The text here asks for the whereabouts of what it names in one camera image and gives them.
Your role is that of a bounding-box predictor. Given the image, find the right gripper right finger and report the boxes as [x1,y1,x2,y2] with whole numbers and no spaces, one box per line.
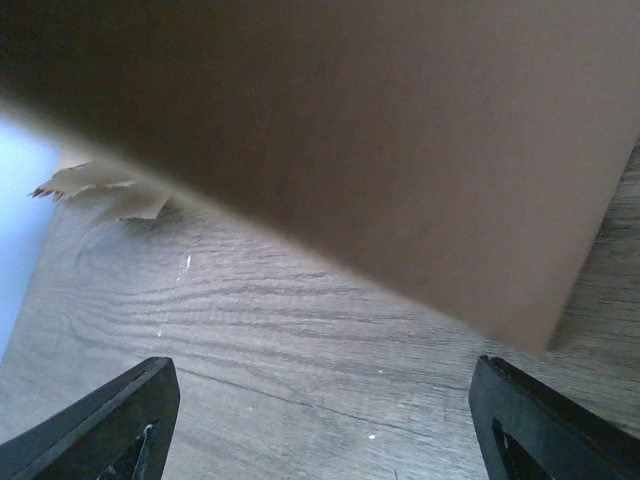
[468,356,639,480]

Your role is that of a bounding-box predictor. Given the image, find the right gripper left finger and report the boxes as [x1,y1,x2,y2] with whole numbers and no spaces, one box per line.
[1,357,180,479]

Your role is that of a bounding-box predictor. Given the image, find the brown cardboard box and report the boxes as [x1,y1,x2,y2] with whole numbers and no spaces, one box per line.
[1,1,639,352]

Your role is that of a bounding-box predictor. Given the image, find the stack of flat cardboard sheets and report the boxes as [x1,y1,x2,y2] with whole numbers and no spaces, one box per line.
[28,158,170,226]

